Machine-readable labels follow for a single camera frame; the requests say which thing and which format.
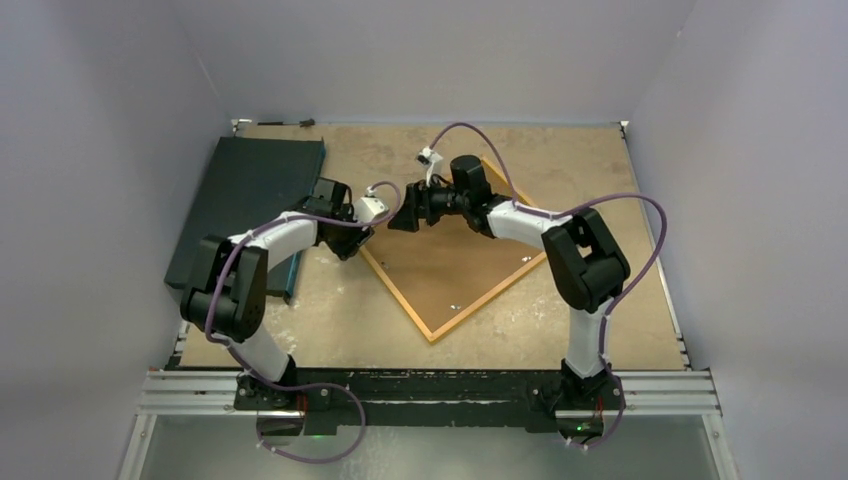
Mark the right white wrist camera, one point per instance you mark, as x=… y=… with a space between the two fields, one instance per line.
x=432 y=162

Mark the dark blue flat box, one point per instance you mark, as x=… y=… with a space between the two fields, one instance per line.
x=247 y=183

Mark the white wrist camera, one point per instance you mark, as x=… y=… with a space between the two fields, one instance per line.
x=369 y=208
x=432 y=162

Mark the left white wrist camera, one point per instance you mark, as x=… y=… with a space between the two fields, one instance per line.
x=369 y=208

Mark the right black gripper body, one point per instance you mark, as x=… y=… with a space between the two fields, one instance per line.
x=443 y=200

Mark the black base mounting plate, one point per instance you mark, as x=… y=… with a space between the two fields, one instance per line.
x=536 y=401

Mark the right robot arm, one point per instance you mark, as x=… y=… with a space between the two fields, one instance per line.
x=588 y=266

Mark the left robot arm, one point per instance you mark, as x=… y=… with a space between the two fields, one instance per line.
x=225 y=293

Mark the aluminium rail frame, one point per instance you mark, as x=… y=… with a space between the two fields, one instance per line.
x=197 y=392

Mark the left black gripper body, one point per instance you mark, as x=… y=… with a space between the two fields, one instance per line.
x=346 y=237

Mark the yellow picture frame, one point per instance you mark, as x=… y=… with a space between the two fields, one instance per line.
x=464 y=318

